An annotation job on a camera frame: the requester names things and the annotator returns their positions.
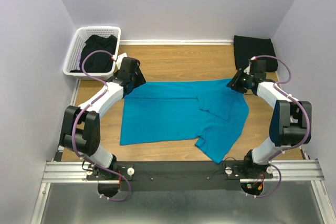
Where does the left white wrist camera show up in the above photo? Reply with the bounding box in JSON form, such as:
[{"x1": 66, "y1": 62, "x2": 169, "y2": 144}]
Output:
[{"x1": 112, "y1": 52, "x2": 128, "y2": 70}]

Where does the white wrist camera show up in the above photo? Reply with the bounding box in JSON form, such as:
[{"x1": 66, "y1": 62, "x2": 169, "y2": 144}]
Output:
[
  {"x1": 243, "y1": 56, "x2": 257, "y2": 75},
  {"x1": 112, "y1": 52, "x2": 128, "y2": 70}
]

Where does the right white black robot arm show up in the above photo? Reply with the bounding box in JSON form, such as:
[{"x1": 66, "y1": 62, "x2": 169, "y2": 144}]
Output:
[{"x1": 227, "y1": 56, "x2": 312, "y2": 178}]

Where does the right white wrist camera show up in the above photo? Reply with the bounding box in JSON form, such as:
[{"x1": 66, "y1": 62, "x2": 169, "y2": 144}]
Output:
[{"x1": 243, "y1": 56, "x2": 257, "y2": 75}]

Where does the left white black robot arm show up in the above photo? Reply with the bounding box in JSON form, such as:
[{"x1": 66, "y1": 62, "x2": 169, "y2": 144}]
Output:
[{"x1": 59, "y1": 57, "x2": 146, "y2": 179}]

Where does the white plastic laundry basket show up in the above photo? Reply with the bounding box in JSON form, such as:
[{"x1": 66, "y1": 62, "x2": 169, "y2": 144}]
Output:
[{"x1": 63, "y1": 26, "x2": 121, "y2": 80}]

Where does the blue t-shirt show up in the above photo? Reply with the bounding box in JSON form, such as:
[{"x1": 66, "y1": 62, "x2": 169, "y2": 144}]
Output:
[{"x1": 120, "y1": 79, "x2": 249, "y2": 164}]

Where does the black t-shirt in basket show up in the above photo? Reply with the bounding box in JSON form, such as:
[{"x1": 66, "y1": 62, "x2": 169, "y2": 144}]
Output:
[{"x1": 71, "y1": 35, "x2": 118, "y2": 73}]

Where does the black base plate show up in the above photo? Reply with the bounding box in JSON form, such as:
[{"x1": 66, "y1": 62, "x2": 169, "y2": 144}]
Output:
[{"x1": 86, "y1": 160, "x2": 273, "y2": 192}]

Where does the folded black t-shirt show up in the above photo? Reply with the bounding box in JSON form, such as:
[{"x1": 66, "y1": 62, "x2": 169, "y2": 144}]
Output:
[{"x1": 233, "y1": 35, "x2": 276, "y2": 70}]

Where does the aluminium frame rail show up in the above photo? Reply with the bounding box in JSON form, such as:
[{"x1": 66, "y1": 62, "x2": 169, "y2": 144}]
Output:
[{"x1": 32, "y1": 158, "x2": 335, "y2": 223}]

